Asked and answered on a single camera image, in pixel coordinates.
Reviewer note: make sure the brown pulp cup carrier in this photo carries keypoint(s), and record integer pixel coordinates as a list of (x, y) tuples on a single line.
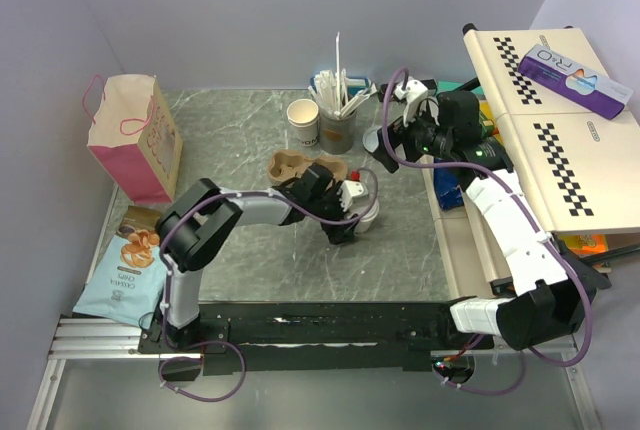
[(286, 164)]

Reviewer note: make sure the white paper cup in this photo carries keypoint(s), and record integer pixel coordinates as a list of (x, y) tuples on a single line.
[(367, 220)]

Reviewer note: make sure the tall wrapped straw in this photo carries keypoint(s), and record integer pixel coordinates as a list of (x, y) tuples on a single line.
[(338, 72)]

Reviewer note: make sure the blue snack packet right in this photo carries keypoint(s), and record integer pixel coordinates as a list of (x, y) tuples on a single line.
[(447, 189)]

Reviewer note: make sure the bundle of wrapped straws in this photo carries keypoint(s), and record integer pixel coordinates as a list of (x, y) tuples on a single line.
[(326, 100)]

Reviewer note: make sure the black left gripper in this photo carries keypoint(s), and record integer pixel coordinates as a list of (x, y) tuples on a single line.
[(338, 233)]

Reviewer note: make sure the aluminium rail frame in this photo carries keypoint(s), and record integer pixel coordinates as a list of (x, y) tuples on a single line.
[(96, 379)]

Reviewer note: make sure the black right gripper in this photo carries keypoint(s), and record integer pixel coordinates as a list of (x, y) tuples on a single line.
[(404, 133)]

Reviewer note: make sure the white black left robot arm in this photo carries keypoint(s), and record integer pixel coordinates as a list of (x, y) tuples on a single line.
[(193, 231)]

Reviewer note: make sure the cream checkered folding board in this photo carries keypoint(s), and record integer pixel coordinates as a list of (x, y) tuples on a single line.
[(579, 171)]

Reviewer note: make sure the brown blue snack packet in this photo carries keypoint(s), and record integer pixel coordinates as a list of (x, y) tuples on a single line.
[(127, 284)]

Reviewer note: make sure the blue white box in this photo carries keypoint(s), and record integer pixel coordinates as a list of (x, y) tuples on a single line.
[(349, 85)]

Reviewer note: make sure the grey straw holder cup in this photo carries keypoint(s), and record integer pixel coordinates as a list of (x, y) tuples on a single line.
[(336, 136)]

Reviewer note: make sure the stack of white paper cups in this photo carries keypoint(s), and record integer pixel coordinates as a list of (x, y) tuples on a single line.
[(303, 116)]

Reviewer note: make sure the purple white R&O box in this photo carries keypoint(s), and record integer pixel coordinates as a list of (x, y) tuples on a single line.
[(575, 82)]

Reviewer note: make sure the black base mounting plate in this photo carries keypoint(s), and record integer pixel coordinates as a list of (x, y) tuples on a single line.
[(288, 336)]

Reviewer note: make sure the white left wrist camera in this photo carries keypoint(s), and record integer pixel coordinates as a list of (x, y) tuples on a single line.
[(353, 193)]

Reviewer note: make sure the pink white paper bag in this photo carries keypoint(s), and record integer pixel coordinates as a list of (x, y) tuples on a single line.
[(134, 137)]

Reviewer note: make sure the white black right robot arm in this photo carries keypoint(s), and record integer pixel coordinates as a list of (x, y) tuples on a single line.
[(553, 289)]

